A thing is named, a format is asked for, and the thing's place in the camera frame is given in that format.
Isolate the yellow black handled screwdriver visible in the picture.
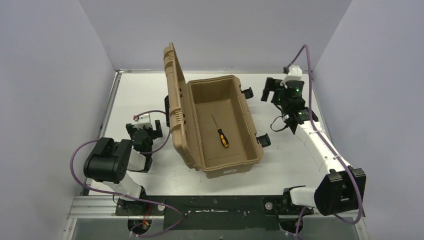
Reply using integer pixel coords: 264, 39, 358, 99
211, 114, 229, 148

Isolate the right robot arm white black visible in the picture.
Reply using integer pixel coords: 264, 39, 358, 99
261, 77, 367, 217

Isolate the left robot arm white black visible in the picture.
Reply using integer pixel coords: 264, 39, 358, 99
83, 118, 163, 216

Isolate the tan plastic toolbox bin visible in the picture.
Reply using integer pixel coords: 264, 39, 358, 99
163, 43, 271, 179

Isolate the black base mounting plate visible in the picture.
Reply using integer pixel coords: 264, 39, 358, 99
114, 195, 314, 234

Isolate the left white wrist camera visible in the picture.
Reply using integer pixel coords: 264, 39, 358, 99
133, 113, 152, 129

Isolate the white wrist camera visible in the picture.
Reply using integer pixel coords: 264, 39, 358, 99
282, 65, 303, 85
133, 113, 152, 129

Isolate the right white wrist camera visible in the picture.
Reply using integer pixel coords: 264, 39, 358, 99
282, 65, 303, 85

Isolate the aluminium left table rail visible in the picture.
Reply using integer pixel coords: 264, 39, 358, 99
98, 69, 122, 138

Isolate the aluminium front frame rail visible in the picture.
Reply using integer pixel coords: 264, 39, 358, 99
68, 195, 357, 220

